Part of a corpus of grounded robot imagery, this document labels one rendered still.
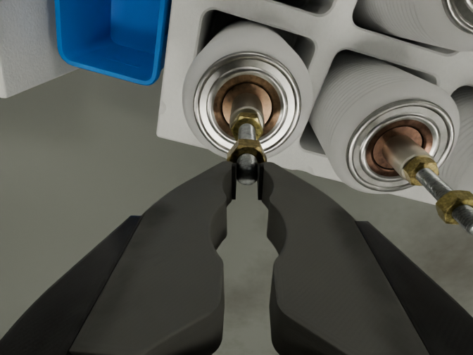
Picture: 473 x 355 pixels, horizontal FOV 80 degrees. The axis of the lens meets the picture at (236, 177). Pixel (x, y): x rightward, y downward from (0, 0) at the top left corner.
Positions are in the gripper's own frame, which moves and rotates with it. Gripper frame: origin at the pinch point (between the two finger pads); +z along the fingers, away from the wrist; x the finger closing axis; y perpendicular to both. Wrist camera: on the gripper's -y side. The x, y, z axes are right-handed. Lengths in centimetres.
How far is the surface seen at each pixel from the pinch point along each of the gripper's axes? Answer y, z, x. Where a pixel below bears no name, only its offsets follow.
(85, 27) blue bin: -3.1, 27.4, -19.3
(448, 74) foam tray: -0.4, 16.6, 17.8
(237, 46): -3.3, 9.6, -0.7
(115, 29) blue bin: -2.2, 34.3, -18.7
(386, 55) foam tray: -1.8, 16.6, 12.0
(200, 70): -1.8, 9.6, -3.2
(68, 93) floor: 6.9, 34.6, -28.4
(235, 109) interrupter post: -0.2, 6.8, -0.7
